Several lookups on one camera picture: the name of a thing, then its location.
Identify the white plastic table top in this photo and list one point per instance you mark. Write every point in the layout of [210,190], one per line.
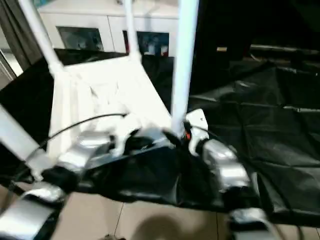
[112,87]

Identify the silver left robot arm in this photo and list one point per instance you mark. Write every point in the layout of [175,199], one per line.
[82,147]

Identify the black work surface mat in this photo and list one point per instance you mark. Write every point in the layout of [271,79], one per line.
[250,125]

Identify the red item in cabinet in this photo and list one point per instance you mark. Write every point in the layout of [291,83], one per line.
[126,42]

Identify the white glass door cabinet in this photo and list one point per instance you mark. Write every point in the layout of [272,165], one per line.
[100,22]

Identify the grey metal bar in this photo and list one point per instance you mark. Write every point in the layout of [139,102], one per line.
[287,48]

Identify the grey curtain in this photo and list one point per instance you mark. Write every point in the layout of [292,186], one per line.
[15,32]

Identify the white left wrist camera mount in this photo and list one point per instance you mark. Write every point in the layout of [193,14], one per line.
[122,130]

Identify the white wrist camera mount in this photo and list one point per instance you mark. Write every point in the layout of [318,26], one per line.
[200,120]
[122,130]

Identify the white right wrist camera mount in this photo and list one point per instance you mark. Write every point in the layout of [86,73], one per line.
[200,120]

